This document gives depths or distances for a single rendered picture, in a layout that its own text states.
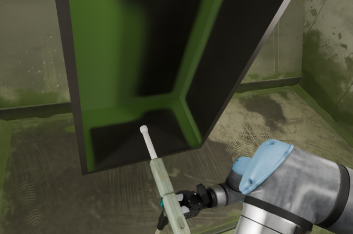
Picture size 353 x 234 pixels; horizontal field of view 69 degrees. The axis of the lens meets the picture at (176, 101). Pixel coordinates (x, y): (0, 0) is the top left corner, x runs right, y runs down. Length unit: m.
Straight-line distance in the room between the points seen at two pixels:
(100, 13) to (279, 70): 2.06
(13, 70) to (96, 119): 0.83
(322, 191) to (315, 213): 0.04
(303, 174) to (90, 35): 0.88
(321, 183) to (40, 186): 1.54
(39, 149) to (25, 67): 0.57
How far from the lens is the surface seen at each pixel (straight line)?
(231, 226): 1.71
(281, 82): 2.81
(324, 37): 2.79
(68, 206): 1.67
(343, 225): 0.53
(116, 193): 1.68
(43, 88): 2.02
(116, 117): 1.40
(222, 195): 1.09
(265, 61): 2.63
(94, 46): 1.12
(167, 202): 0.96
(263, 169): 0.46
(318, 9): 2.86
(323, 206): 0.50
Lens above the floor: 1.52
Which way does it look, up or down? 41 degrees down
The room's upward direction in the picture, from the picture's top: 12 degrees clockwise
